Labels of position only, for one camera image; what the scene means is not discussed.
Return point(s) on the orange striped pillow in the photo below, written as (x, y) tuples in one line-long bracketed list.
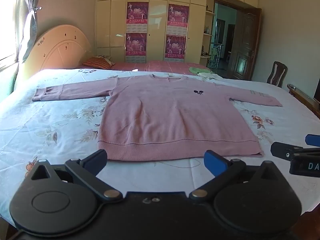
[(97, 62)]

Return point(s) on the cream wardrobe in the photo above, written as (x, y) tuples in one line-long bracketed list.
[(110, 25)]

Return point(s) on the brown wooden door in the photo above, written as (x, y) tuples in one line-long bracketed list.
[(243, 45)]

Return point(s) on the cream corner shelf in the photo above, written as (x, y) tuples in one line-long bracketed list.
[(207, 33)]

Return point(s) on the pink long-sleeved sweater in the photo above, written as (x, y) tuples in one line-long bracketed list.
[(170, 115)]

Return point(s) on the cream wooden headboard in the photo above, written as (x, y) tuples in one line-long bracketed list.
[(55, 47)]

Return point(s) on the pink checked bed cover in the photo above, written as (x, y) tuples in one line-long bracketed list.
[(155, 66)]

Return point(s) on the patterned window curtain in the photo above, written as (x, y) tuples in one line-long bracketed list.
[(28, 25)]

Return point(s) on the green folded cloth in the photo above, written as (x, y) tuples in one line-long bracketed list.
[(197, 69)]

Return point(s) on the dark wooden chair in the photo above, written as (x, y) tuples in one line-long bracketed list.
[(276, 76)]

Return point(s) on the wooden bed footboard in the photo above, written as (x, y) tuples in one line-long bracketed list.
[(303, 100)]

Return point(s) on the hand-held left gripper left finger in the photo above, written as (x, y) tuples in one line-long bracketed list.
[(97, 159)]

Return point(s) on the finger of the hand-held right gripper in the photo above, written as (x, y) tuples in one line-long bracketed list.
[(313, 140), (281, 150)]

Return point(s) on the metal stair railing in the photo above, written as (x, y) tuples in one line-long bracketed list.
[(214, 55)]

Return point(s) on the black television screen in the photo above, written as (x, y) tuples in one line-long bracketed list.
[(317, 97)]

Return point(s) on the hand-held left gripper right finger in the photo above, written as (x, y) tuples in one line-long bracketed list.
[(213, 162)]

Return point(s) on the purple wall poster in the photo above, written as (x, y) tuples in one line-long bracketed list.
[(136, 46), (137, 15), (178, 17), (175, 47)]

